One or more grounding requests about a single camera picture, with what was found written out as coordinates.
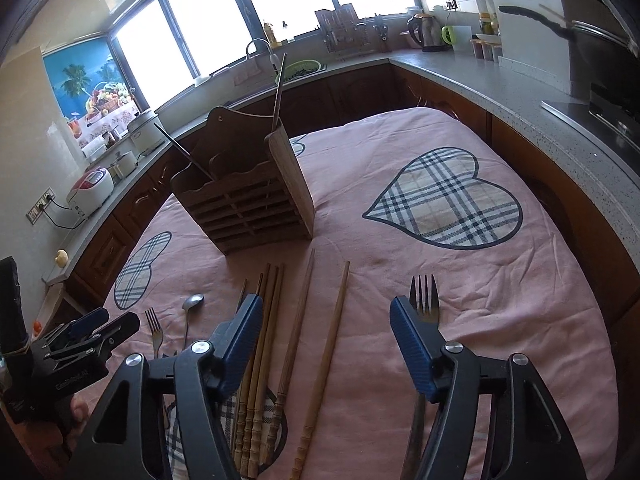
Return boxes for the person's left hand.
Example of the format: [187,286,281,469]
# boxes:
[67,392,93,433]

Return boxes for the steel electric kettle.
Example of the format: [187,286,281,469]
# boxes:
[406,12,448,52]

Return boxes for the green colander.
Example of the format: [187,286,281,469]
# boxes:
[276,60,323,83]

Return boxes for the wooden utensil holder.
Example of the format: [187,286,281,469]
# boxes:
[170,105,317,257]

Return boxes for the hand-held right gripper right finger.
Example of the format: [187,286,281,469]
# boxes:
[389,295,588,480]

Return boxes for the tropical fruit wall poster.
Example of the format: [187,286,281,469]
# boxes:
[42,37,138,148]

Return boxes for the sink faucet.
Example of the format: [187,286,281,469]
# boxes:
[245,38,281,73]

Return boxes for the spice jars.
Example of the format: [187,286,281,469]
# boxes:
[470,37,501,61]

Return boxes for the small steel fork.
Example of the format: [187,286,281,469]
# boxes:
[145,308,166,361]

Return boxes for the small white pot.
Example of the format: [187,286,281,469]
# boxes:
[107,150,138,178]

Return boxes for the black-handled wok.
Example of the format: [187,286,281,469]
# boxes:
[498,4,640,106]

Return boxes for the light wooden chopstick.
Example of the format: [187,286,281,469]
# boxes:
[290,260,351,480]
[267,247,317,461]

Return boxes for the kitchen window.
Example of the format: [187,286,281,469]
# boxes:
[107,0,416,111]

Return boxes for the pink plaid-heart tablecloth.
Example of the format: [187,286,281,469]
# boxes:
[75,106,621,480]

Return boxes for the steel spoon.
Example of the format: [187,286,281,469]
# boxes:
[181,292,206,353]

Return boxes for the grey kitchen counter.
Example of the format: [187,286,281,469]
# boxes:
[42,50,640,286]

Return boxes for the red and white rice cooker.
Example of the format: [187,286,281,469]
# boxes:
[66,167,115,220]

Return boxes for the kitchen tool stand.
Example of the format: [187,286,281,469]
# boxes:
[372,12,393,53]

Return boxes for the white slow cooker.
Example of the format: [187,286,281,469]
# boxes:
[126,108,166,157]

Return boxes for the black stove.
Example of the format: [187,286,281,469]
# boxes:
[542,85,640,148]

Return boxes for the large steel fork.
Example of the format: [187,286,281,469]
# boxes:
[400,274,442,480]

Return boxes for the wall power strip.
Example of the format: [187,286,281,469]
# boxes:
[26,187,55,223]

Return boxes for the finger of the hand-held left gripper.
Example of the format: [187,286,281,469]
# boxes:
[44,312,141,362]
[44,307,111,345]

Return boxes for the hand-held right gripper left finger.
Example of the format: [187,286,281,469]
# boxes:
[65,294,265,480]

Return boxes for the brown wooden chopstick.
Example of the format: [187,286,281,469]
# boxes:
[270,52,288,131]

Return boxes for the dish rack with cutting boards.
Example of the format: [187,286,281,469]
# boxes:
[314,4,373,58]

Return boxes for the brown wooden base cabinets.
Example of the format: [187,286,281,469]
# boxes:
[65,60,640,411]

